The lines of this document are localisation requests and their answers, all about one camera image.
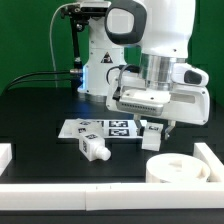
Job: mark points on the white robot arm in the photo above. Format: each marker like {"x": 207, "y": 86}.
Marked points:
{"x": 137, "y": 61}

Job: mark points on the white front fence bar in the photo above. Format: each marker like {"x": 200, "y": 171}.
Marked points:
{"x": 108, "y": 196}

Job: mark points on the white round stool seat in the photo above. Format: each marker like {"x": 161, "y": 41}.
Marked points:
{"x": 176, "y": 168}

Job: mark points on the white marker sheet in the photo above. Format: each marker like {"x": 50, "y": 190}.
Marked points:
{"x": 111, "y": 129}

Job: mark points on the white left fence bar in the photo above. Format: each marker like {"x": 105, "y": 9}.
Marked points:
{"x": 5, "y": 156}

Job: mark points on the grey depth camera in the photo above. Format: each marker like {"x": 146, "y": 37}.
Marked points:
{"x": 94, "y": 6}

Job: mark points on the white right fence bar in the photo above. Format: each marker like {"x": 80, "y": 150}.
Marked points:
{"x": 205, "y": 154}

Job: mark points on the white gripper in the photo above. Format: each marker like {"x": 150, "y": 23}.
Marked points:
{"x": 187, "y": 101}

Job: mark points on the white fence bar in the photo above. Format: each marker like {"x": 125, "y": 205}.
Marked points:
{"x": 205, "y": 154}
{"x": 108, "y": 196}
{"x": 5, "y": 156}

